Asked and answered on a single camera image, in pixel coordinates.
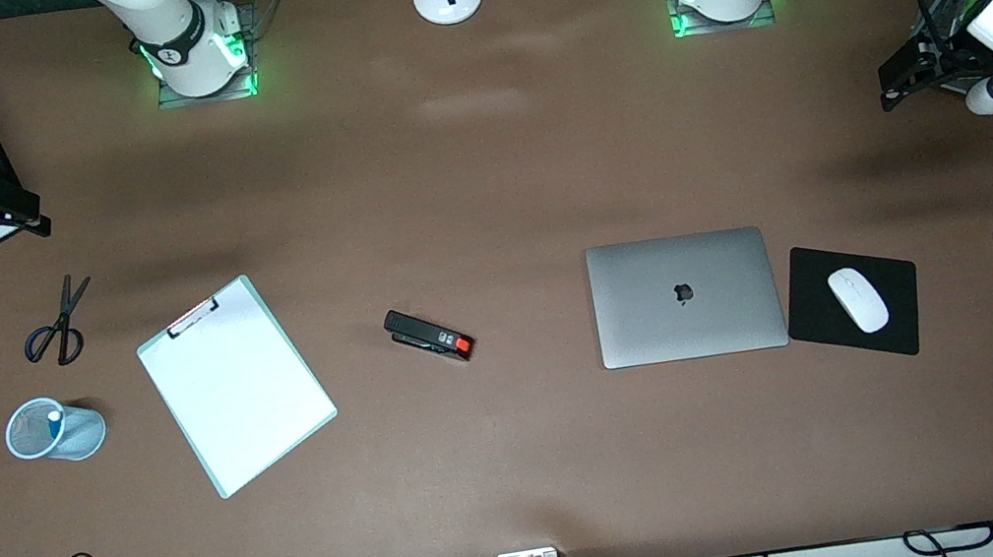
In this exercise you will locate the light green clipboard with paper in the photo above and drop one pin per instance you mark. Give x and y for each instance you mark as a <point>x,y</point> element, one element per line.
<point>258,406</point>

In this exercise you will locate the black mouse pad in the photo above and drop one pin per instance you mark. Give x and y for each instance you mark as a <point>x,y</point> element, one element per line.
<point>816,313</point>

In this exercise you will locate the blue marker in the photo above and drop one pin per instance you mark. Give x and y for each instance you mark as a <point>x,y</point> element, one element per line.
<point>54,416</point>

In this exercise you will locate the silver laptop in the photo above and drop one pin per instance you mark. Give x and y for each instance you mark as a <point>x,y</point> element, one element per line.
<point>684,299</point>

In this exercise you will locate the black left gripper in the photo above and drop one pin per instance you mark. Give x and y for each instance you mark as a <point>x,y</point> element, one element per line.
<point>948,57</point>

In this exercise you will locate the black scissors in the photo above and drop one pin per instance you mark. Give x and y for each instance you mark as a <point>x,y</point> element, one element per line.
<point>62,332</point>

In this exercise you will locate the black stapler with red end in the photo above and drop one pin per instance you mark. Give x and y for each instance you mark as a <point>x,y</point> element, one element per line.
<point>426,334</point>

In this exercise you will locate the white computer mouse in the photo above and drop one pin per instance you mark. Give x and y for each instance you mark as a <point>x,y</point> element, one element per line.
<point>859,301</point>

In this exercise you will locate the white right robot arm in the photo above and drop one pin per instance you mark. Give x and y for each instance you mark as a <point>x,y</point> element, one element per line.
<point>167,22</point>

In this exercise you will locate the light blue mesh cup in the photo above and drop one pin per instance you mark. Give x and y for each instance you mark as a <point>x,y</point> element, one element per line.
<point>78,436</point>

